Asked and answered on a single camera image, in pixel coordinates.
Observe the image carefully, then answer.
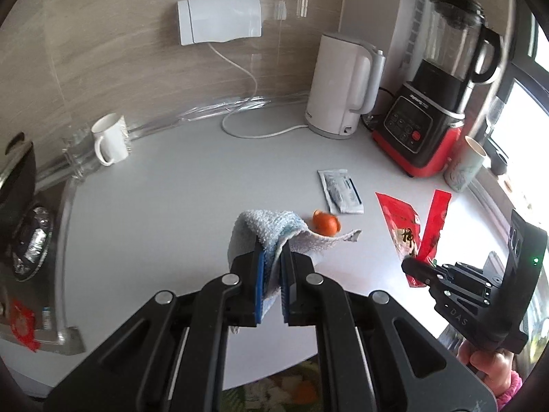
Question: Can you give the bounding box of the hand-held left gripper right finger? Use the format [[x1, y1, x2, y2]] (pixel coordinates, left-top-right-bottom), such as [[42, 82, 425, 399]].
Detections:
[[279, 247, 498, 412]]

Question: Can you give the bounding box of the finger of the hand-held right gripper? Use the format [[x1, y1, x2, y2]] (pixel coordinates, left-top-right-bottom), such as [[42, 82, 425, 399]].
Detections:
[[401, 256, 494, 305]]

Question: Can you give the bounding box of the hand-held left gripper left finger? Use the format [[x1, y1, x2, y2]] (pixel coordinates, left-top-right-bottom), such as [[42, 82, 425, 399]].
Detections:
[[45, 234, 267, 412]]

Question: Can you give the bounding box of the red printed snack packet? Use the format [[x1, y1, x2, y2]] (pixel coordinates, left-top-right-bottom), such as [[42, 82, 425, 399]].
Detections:
[[375, 192, 423, 288]]

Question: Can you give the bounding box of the white terry towel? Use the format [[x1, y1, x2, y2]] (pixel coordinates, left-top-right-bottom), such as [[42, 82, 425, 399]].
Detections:
[[227, 209, 363, 316]]

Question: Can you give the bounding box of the red torn packet strip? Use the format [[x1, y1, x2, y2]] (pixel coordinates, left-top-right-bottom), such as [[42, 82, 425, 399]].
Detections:
[[416, 189, 452, 267]]

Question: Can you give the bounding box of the person's right hand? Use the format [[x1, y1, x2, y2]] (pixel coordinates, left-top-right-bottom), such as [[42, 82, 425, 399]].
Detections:
[[457, 339, 515, 385]]

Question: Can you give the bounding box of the small orange tangerine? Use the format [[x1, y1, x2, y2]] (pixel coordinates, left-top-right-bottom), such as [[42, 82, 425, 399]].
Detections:
[[312, 209, 342, 238]]

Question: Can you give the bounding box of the floral patterned cloth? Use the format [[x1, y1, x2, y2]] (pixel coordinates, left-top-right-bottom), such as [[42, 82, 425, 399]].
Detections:
[[227, 363, 320, 412]]

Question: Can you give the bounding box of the pale green ceramic tumbler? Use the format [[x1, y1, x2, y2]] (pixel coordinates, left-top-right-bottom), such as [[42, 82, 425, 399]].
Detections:
[[443, 135, 490, 193]]

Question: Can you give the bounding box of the white sachet packet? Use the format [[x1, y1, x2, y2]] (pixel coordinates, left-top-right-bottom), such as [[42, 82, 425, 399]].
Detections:
[[317, 169, 365, 215]]

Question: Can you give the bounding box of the small dark bowl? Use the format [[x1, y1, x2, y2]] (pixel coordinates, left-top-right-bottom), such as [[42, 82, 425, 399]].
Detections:
[[491, 150, 509, 176]]

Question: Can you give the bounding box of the red and black blender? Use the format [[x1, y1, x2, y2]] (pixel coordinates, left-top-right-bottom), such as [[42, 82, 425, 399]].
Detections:
[[371, 0, 502, 179]]

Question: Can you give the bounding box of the wine glass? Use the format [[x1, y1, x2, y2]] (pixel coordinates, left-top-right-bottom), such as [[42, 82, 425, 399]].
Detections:
[[484, 94, 507, 138]]

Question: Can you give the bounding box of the window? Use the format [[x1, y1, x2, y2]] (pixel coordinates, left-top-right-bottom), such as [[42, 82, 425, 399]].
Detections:
[[502, 9, 549, 207]]

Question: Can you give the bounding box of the white electric kettle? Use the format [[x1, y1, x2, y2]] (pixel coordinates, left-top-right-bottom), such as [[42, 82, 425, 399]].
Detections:
[[306, 32, 387, 140]]

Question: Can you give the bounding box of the white ceramic cup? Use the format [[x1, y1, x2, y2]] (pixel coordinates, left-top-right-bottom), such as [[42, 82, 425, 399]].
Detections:
[[91, 113, 131, 167]]

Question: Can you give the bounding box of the steel gas stove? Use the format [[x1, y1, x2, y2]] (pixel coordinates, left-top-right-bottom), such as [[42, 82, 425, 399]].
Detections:
[[0, 172, 86, 357]]

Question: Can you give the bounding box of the clear drinking glass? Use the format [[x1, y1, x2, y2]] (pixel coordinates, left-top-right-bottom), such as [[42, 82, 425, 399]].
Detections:
[[62, 126, 97, 179]]

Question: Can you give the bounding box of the white power cable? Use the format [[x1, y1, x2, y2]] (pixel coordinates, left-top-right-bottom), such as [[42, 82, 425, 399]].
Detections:
[[207, 42, 310, 140]]

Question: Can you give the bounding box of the black power cable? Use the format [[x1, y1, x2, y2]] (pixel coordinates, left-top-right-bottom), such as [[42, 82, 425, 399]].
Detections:
[[362, 87, 397, 131]]

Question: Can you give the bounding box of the white wall box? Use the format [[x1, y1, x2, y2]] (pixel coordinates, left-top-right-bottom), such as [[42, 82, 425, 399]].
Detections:
[[177, 0, 262, 47]]

